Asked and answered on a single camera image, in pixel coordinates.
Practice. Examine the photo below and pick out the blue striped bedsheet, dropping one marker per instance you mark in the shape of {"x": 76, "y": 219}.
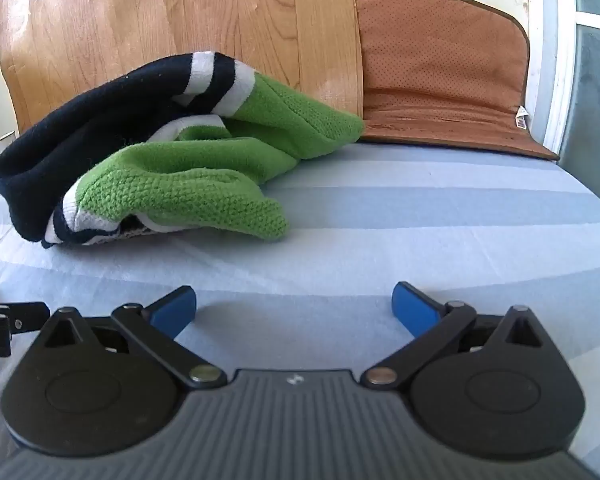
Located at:
{"x": 380, "y": 220}

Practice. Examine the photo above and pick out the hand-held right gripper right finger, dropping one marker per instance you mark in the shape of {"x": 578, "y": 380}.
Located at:
{"x": 415, "y": 310}

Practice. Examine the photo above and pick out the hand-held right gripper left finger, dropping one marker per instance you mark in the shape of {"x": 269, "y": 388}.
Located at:
{"x": 172, "y": 310}

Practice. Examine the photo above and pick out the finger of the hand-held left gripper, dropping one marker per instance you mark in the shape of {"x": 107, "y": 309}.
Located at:
{"x": 30, "y": 314}

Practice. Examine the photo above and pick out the white door frame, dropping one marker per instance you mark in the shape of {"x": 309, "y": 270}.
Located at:
{"x": 547, "y": 60}

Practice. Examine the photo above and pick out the frosted glass door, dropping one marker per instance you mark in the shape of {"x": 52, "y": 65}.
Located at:
{"x": 595, "y": 100}

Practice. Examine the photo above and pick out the white mat tag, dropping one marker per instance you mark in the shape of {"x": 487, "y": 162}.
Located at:
{"x": 521, "y": 117}

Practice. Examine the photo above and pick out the green and navy knit sweater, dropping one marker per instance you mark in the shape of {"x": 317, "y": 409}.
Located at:
{"x": 190, "y": 190}

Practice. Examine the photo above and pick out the wood pattern board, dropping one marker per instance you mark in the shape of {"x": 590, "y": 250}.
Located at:
{"x": 180, "y": 15}

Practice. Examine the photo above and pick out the brown perforated seat mat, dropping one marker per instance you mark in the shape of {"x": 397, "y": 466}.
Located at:
{"x": 430, "y": 70}

